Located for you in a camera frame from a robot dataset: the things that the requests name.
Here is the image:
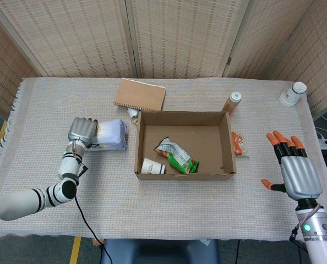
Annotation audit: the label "silver orange-tipped right robot hand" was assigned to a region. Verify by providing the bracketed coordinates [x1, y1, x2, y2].
[261, 130, 323, 201]

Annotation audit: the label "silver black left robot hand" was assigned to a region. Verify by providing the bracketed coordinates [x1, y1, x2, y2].
[67, 117, 100, 149]

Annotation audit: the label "lavender tissue pack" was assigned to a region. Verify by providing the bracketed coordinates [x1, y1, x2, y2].
[90, 119, 128, 152]

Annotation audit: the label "white paper cup blue print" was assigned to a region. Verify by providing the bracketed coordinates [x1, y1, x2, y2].
[140, 157, 166, 175]

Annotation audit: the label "green silver snack bag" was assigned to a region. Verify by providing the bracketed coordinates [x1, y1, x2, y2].
[154, 136, 200, 175]

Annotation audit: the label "orange snack packet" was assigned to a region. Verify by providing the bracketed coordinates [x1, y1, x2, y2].
[231, 131, 247, 157]

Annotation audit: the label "open cardboard box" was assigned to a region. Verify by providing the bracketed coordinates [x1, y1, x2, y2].
[134, 111, 237, 181]

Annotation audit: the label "small white crumpled packet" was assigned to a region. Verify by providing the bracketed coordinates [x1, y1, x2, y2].
[127, 107, 141, 122]

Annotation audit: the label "brown spiral notebook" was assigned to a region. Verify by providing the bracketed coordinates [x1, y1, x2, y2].
[113, 78, 166, 112]

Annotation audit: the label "upturned stacked white paper cups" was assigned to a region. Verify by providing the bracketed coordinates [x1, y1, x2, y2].
[279, 81, 308, 107]

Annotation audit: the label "woven folding screen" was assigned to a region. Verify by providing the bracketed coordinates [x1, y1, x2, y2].
[0, 0, 327, 122]

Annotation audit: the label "brown drink bottle white cap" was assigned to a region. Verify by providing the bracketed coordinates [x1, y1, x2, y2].
[221, 91, 242, 116]

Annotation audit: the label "beige woven tablecloth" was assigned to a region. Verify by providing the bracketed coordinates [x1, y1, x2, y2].
[0, 76, 327, 243]

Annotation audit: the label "dark blue chair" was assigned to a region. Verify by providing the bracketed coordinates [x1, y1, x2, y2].
[101, 238, 220, 264]

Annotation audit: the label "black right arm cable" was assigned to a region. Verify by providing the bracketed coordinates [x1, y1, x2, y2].
[288, 225, 309, 251]

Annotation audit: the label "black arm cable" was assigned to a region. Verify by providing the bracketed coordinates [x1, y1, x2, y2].
[74, 196, 111, 264]
[288, 225, 309, 251]

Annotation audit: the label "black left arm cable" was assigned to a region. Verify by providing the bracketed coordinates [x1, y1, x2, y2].
[74, 196, 111, 264]

